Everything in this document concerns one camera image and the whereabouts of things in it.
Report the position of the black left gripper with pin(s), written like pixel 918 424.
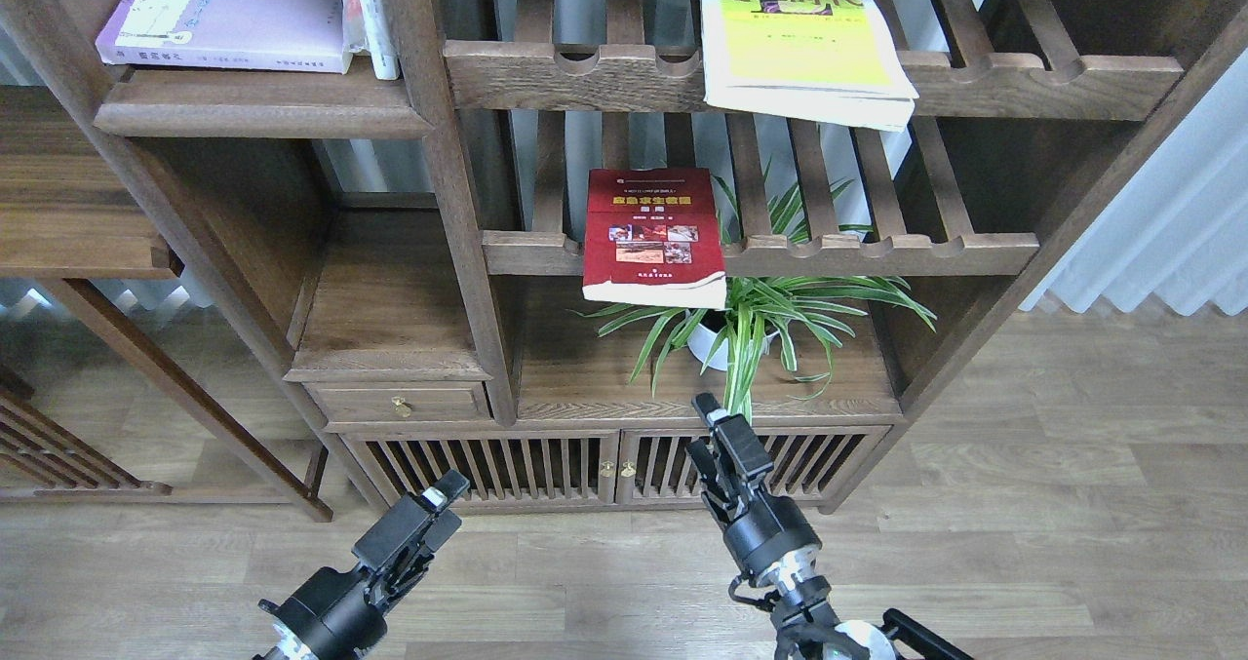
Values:
pixel 340 615

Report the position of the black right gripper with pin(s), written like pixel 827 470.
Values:
pixel 732 465

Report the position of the red book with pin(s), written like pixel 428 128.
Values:
pixel 653 238

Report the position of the white lavender book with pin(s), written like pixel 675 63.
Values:
pixel 278 35

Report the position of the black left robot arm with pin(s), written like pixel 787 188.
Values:
pixel 340 615

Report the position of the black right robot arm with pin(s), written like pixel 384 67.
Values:
pixel 796 599

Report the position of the brass drawer knob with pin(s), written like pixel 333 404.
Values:
pixel 401 407

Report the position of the white plant pot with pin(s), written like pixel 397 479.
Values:
pixel 702 338

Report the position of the dark wooden bookshelf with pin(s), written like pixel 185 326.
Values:
pixel 417 237

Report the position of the yellow green book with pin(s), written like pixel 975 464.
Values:
pixel 830 61

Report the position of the white upright book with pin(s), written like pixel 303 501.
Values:
pixel 365 29

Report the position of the white curtain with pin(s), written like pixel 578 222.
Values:
pixel 1178 229

